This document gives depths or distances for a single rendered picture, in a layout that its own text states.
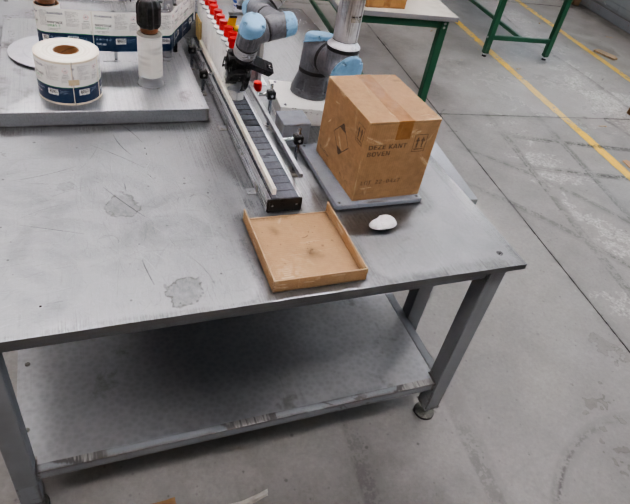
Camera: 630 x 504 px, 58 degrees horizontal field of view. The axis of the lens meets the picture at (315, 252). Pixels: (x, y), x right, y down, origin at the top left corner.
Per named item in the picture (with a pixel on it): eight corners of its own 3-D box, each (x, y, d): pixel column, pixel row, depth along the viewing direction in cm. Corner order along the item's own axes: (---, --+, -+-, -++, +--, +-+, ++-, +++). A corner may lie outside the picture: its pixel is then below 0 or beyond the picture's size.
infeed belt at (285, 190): (175, 8, 279) (175, -1, 277) (192, 8, 282) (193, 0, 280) (270, 210, 167) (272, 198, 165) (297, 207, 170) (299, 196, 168)
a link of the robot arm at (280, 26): (281, 2, 183) (251, 9, 178) (300, 14, 176) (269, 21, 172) (281, 26, 188) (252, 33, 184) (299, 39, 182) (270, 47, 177)
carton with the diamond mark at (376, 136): (315, 150, 195) (328, 75, 178) (376, 145, 204) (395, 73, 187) (351, 201, 175) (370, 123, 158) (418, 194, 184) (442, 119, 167)
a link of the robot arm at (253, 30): (273, 27, 171) (248, 33, 168) (265, 51, 181) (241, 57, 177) (261, 6, 172) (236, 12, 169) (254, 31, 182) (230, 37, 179)
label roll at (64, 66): (107, 103, 192) (103, 61, 182) (42, 107, 183) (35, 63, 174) (97, 77, 204) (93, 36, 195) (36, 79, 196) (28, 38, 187)
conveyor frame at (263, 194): (173, 10, 280) (173, 0, 277) (195, 11, 284) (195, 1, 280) (265, 213, 167) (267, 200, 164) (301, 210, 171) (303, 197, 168)
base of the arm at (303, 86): (287, 82, 224) (291, 57, 218) (324, 86, 228) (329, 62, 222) (293, 98, 212) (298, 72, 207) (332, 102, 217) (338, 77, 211)
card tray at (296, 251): (242, 219, 163) (243, 208, 161) (326, 211, 172) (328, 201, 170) (272, 293, 143) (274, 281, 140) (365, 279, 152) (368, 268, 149)
